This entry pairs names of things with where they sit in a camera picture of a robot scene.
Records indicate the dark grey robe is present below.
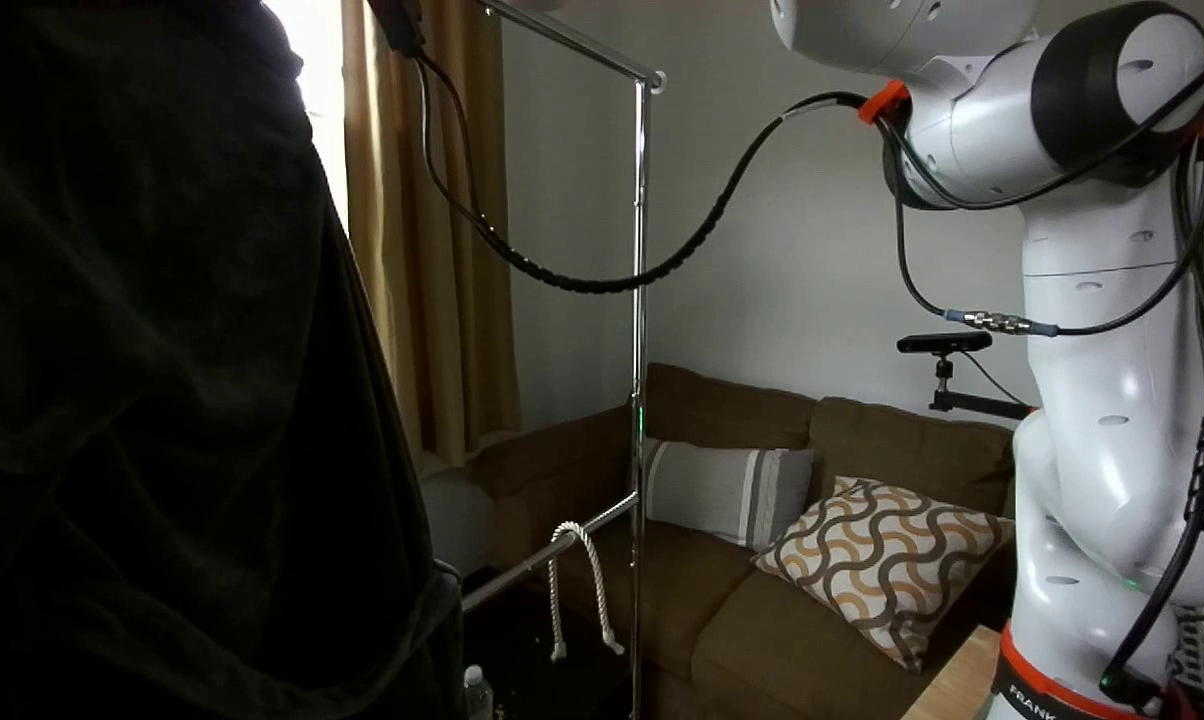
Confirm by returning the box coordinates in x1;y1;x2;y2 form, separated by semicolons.
0;0;465;720

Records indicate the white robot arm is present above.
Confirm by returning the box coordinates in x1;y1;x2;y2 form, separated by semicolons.
770;0;1204;720

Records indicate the grey striped pillow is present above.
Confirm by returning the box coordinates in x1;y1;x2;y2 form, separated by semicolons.
643;439;811;549

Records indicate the brown sofa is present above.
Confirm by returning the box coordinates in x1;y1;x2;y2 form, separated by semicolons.
429;365;1014;720

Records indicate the brown curtain beside sofa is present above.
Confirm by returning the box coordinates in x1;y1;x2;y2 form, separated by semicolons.
340;0;520;466

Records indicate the wavy patterned cushion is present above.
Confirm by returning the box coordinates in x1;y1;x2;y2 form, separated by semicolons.
756;476;1014;673

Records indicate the clear plastic bottle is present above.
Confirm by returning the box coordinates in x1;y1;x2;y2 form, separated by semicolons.
465;664;493;720

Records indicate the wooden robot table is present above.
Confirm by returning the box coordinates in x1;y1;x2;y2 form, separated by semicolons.
902;627;1002;720

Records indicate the chrome clothes rail frame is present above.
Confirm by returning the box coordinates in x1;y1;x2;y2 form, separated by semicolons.
465;0;664;720

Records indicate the black camera on stand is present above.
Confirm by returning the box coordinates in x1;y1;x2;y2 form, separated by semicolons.
896;331;1034;422

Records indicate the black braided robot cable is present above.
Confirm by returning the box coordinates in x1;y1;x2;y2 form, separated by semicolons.
364;0;896;298

